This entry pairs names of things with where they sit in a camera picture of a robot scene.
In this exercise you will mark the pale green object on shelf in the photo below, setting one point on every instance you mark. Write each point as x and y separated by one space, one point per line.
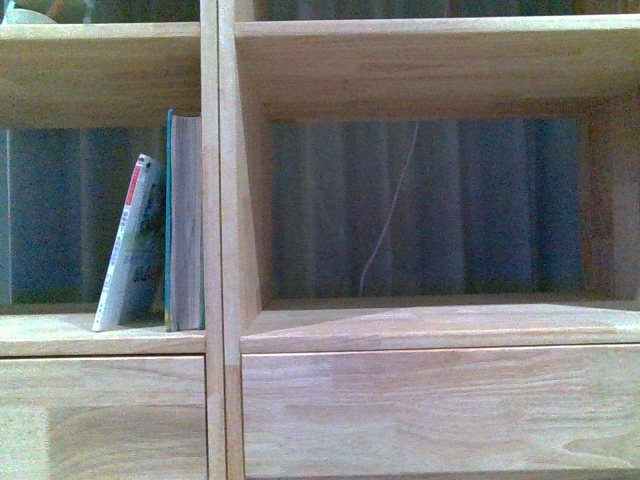
19 16

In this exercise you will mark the teal cover upright book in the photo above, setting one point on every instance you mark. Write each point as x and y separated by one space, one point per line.
184 298

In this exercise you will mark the white book red spine label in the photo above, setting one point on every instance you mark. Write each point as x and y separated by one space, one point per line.
137 260

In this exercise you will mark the wooden bookshelf unit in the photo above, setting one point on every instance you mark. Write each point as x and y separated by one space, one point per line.
494 387

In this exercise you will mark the dark blue curtain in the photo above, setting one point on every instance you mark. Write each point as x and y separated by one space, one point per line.
353 151

